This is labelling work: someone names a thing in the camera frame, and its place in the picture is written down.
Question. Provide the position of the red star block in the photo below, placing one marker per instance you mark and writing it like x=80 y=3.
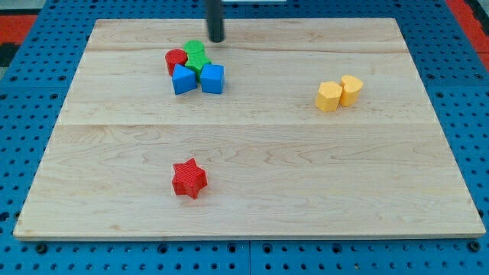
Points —
x=188 y=179

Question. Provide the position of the green star block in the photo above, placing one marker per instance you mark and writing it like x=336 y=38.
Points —
x=196 y=62

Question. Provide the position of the yellow hexagon block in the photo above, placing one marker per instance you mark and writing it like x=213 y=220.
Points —
x=328 y=96

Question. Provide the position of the light wooden board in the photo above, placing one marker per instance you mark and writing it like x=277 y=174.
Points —
x=277 y=167

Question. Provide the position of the blue cube block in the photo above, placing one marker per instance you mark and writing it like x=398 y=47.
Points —
x=212 y=78

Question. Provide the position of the blue triangle block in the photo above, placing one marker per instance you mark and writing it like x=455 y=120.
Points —
x=183 y=79

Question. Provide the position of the green cylinder block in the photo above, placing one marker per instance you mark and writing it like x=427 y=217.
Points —
x=194 y=47

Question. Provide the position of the red cylinder block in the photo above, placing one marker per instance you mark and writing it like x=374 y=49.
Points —
x=175 y=57

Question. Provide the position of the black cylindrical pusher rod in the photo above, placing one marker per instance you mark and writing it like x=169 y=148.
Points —
x=215 y=20

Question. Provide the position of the yellow heart block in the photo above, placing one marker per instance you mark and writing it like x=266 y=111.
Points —
x=351 y=88

